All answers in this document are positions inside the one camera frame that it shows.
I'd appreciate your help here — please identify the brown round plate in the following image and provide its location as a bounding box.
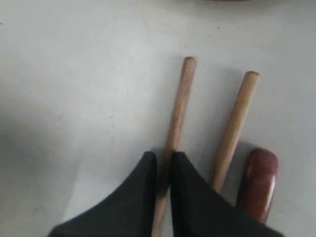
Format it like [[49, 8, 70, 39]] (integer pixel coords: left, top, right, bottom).
[[211, 0, 252, 2]]

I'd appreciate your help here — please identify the reddish brown wooden spoon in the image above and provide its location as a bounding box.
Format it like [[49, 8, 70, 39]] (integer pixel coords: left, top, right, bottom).
[[236, 148, 278, 223]]

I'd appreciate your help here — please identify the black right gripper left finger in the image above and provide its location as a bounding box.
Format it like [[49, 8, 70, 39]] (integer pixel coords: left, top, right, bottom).
[[49, 152, 157, 237]]

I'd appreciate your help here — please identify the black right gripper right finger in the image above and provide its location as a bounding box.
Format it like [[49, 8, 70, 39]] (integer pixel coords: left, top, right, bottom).
[[169, 152, 282, 237]]

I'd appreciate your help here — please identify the wooden chopstick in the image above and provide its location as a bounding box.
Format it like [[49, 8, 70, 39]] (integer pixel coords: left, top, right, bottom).
[[212, 71, 260, 194], [151, 56, 197, 237]]

